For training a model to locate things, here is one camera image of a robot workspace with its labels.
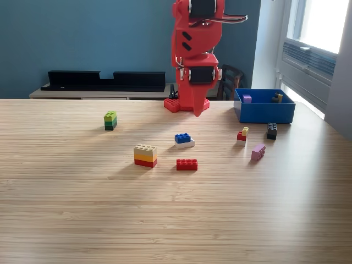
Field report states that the blue plastic bin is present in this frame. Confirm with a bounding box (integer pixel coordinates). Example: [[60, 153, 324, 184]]
[[233, 88, 296, 124]]

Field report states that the red lego brick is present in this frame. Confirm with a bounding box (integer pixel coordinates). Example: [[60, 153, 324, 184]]
[[176, 158, 199, 172]]

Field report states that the pink lego brick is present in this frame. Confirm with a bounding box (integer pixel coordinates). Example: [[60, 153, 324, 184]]
[[251, 143, 267, 162]]

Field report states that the black lego brick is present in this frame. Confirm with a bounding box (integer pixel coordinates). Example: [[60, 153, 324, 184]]
[[266, 122, 278, 140]]

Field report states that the dark wooden chair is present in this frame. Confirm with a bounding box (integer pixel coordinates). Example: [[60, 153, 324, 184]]
[[217, 64, 245, 101]]

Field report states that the blue and white brick stack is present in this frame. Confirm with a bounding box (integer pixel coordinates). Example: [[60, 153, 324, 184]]
[[174, 133, 196, 150]]

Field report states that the red white yellow brick stack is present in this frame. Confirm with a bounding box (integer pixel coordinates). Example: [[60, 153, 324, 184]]
[[236, 126, 250, 147]]

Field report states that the cream orange red brick stack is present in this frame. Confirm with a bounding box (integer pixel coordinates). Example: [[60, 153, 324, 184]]
[[133, 143, 158, 168]]

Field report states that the green brick stack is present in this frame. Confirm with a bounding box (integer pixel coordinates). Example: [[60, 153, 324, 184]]
[[103, 111, 118, 131]]

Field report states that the grey window heater unit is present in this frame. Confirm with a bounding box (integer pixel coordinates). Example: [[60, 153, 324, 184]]
[[279, 38, 338, 111]]

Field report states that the wooden sideboard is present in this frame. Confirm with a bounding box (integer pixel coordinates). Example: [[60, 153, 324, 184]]
[[29, 82, 221, 100]]

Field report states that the black shelf tray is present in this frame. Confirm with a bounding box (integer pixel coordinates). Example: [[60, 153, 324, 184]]
[[40, 70, 166, 92]]

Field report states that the white window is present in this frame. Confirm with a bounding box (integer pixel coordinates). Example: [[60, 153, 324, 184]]
[[285, 0, 352, 54]]

